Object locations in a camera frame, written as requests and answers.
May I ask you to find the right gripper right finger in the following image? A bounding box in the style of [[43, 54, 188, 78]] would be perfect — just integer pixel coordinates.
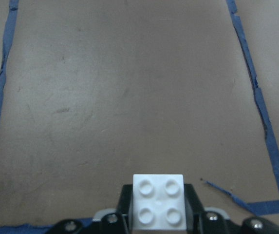
[[184, 184, 229, 234]]

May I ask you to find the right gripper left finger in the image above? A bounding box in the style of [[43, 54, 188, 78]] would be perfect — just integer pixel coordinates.
[[93, 184, 133, 234]]

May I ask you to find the white block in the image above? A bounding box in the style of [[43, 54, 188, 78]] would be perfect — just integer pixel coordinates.
[[132, 174, 186, 232]]

